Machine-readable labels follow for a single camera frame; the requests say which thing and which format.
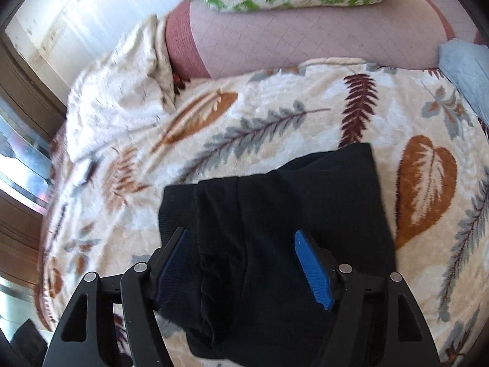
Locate black pants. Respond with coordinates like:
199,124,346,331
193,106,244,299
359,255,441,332
158,143,396,366

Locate leaf pattern fleece blanket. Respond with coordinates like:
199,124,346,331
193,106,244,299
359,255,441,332
35,59,488,366

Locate stained glass window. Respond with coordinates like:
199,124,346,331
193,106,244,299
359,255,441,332
0,100,50,215

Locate light blue folded cloth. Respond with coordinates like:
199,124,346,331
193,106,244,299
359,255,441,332
439,38,489,126

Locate pink padded headboard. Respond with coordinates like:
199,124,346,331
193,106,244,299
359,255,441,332
165,0,487,80

